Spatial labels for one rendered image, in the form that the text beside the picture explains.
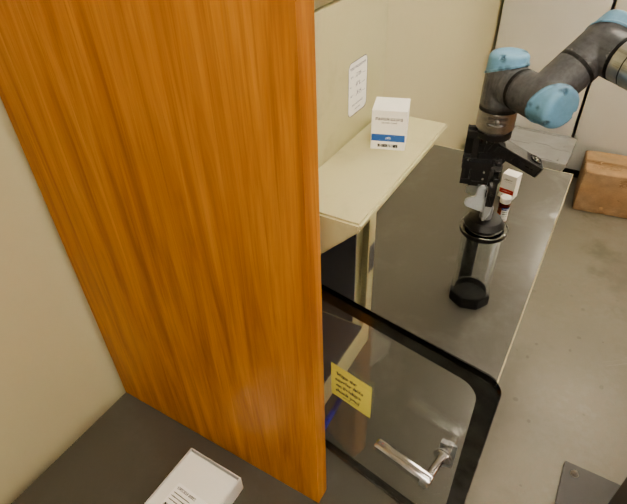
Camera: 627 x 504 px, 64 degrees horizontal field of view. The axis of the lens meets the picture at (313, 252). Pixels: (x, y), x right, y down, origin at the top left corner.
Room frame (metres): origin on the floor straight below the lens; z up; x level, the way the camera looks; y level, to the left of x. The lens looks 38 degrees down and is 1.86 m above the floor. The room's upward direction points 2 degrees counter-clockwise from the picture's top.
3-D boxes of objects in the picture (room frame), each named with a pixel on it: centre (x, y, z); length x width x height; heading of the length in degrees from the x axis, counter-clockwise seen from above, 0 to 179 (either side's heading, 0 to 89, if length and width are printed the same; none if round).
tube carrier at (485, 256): (0.95, -0.40, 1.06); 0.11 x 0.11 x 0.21
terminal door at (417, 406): (0.44, -0.09, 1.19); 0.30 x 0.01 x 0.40; 48
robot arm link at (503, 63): (0.95, -0.38, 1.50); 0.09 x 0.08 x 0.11; 20
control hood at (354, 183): (0.65, -0.09, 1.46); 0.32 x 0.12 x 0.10; 148
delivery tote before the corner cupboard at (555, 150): (3.02, -1.41, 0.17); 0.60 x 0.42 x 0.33; 56
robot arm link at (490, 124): (0.95, -0.38, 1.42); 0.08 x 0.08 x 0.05
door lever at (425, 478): (0.37, -0.12, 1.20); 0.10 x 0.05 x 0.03; 48
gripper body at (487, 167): (0.95, -0.37, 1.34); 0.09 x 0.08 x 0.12; 73
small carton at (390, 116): (0.70, -0.12, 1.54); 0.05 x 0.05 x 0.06; 76
